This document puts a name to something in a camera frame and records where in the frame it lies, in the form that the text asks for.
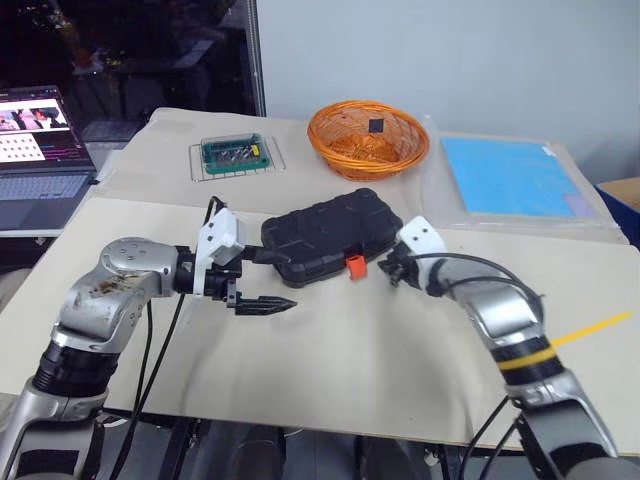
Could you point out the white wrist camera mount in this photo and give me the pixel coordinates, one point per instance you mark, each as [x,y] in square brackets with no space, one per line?
[220,235]
[422,237]

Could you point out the clear plastic bag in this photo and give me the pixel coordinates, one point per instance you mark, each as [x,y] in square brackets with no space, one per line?
[435,195]

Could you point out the open laptop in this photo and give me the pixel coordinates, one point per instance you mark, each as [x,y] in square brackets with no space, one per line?
[40,175]

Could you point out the black hard case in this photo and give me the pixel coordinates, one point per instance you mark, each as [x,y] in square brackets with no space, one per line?
[330,230]

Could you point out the small black square chip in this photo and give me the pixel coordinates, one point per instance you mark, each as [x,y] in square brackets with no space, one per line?
[377,126]

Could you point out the green circuit board box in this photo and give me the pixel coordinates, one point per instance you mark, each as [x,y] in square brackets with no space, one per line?
[277,162]

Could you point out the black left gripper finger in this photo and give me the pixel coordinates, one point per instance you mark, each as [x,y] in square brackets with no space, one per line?
[262,306]
[255,254]

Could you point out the yellow tape strip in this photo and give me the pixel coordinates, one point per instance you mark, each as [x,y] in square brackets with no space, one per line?
[595,327]

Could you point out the blue sheet pack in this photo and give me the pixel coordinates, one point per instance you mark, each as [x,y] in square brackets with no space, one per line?
[510,175]

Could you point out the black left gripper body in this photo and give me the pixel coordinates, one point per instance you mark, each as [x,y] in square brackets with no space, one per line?
[222,280]

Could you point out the grey metal window post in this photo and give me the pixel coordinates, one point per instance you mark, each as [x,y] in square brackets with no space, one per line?
[256,55]

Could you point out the beige paper sheet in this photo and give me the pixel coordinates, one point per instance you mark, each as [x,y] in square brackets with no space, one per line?
[160,150]

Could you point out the green bit set case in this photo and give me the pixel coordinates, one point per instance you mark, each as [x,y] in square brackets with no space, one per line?
[235,155]

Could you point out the blue cardboard box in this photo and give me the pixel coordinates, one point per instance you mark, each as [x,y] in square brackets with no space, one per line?
[620,197]

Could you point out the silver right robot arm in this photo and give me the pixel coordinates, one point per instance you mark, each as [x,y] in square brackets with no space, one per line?
[505,310]

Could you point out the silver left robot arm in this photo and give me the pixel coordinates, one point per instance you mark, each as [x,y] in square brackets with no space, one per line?
[115,295]

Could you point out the orange wicker basket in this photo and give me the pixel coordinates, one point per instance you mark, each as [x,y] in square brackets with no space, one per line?
[330,150]

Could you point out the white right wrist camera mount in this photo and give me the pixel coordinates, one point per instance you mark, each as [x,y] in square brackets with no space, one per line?
[422,237]

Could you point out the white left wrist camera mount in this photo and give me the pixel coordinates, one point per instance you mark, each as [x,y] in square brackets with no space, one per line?
[220,235]

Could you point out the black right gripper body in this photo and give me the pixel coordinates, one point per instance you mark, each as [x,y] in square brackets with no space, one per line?
[405,267]

